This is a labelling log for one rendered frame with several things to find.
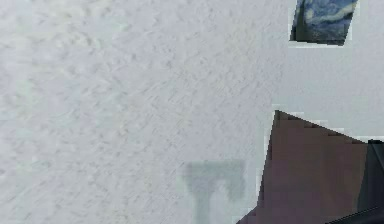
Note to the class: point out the dark brown cabinet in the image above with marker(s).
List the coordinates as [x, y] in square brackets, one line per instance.
[310, 173]

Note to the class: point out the black television set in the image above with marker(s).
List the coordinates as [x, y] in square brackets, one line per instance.
[371, 186]

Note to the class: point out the blue swirl wall painting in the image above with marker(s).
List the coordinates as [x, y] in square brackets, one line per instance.
[321, 20]

